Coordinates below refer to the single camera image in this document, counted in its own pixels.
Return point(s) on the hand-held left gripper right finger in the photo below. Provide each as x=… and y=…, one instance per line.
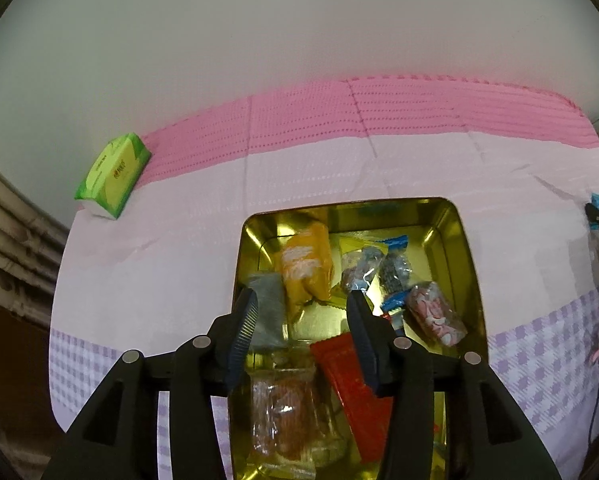
x=367, y=345

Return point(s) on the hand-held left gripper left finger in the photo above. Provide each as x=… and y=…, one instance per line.
x=242, y=332

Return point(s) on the dark grey snack packet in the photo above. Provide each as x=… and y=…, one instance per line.
x=269, y=305

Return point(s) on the red snack packet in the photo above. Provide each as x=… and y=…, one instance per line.
x=349, y=400

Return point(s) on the pink white snack packet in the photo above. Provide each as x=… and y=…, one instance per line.
x=434, y=315

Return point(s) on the yellow-edged clear snack packet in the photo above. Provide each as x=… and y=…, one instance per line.
x=352, y=265

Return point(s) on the clear packet of orange snacks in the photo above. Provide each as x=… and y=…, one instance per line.
x=282, y=410

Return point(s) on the yellow snack packet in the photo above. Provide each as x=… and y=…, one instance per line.
x=307, y=265

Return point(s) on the maroon gold tin box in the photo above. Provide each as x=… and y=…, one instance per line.
x=424, y=230

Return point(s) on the pink purple checked tablecloth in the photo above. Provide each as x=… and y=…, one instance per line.
x=179, y=240

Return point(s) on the green tissue pack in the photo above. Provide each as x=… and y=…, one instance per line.
x=112, y=175

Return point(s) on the beige wall pipes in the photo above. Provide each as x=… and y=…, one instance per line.
x=14, y=245

